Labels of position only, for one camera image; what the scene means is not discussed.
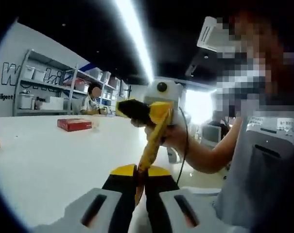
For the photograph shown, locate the grey metal shelf rack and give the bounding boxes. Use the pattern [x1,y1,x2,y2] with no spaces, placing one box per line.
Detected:
[12,48,79,117]
[73,69,132,115]

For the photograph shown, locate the small clear cup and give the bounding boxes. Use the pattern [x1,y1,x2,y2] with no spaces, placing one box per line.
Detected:
[91,118,102,133]

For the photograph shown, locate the red flat box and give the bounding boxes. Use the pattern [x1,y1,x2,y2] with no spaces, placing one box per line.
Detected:
[57,118,93,132]

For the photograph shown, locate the gold coffee pouch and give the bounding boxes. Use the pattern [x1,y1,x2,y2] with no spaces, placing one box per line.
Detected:
[134,106,173,208]

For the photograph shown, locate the white ceiling air conditioner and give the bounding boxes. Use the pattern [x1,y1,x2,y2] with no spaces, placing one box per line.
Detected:
[196,16,218,53]

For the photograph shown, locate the long ceiling light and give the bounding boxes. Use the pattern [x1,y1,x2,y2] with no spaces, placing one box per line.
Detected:
[112,0,158,84]

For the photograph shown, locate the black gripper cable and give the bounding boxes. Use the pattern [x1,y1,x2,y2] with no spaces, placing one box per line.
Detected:
[175,108,190,187]

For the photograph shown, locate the black tripod stand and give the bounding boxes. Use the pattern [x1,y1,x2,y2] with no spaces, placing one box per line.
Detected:
[126,84,134,102]

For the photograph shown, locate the metal storage shelf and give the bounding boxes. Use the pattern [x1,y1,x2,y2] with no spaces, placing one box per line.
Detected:
[17,65,121,110]

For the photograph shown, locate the white cardboard box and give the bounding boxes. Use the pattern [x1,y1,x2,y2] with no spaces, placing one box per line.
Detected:
[41,96,65,110]

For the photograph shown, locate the person's right hand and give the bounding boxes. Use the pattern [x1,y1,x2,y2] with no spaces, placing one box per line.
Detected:
[131,117,193,168]

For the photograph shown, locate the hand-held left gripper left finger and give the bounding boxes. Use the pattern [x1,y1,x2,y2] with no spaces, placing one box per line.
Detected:
[64,164,139,233]

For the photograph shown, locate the grey chest-worn device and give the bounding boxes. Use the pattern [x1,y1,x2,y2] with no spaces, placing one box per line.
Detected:
[245,115,294,170]

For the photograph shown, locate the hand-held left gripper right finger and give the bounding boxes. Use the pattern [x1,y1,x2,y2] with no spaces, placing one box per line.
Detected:
[145,166,225,233]

